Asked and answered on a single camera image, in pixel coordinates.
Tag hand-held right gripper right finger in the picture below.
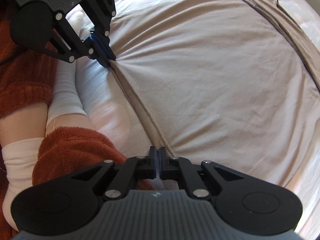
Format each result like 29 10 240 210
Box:
160 147 244 200

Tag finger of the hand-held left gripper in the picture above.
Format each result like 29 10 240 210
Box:
39 11 111 68
79 0 117 61

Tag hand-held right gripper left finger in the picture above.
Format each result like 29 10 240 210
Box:
71 146 159 200

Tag taupe long-sleeve shirt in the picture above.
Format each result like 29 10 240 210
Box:
109 0 320 188

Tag person's left leg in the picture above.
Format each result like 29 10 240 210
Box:
0 0 88 130

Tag bed with pink-dotted sheet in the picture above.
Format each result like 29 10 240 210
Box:
72 0 320 240

